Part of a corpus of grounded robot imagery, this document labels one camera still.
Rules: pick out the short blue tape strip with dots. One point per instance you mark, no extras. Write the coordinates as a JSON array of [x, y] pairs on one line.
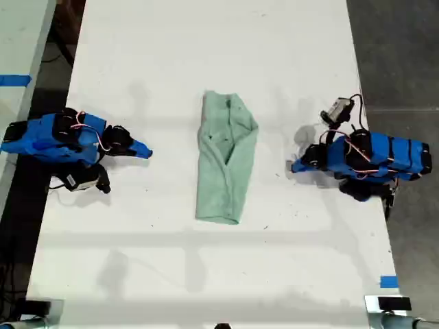
[[389, 281]]

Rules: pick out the white side table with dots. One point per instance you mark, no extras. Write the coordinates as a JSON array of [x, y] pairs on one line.
[[20, 34]]

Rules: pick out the grey metal clamp plate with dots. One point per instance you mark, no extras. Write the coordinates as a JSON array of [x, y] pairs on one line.
[[57, 308], [371, 303]]

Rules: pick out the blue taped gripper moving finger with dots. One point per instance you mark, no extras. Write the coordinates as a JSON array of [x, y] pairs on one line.
[[301, 168], [140, 155]]

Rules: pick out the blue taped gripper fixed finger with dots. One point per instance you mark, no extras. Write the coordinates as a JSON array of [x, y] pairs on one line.
[[141, 147], [301, 163]]

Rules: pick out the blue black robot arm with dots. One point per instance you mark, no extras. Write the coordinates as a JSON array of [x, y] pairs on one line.
[[44, 140], [394, 157]]

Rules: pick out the long blue tape strip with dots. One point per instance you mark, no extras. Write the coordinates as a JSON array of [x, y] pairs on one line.
[[13, 80]]

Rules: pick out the small black round object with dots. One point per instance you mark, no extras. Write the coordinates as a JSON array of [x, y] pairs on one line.
[[223, 326]]

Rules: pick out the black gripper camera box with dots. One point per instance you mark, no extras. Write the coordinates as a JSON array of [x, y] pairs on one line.
[[84, 180], [337, 109]]

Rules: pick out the pale green T-shirt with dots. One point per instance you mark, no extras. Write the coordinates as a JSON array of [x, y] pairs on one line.
[[223, 161]]

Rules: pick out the small black box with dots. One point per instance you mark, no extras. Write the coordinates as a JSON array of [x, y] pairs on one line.
[[394, 303], [36, 306]]

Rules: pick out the grey metal tube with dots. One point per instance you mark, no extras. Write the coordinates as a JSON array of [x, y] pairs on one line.
[[401, 322], [24, 323]]

